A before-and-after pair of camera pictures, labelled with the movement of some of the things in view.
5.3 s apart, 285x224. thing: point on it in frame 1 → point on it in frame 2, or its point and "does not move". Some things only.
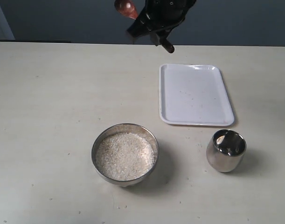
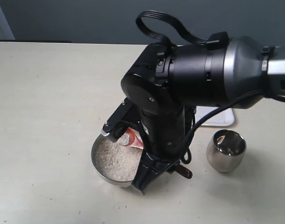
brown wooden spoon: [127, 8] → [129, 138]
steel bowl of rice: [125, 154] does not move
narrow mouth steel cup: [225, 150] does not move
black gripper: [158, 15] → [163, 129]
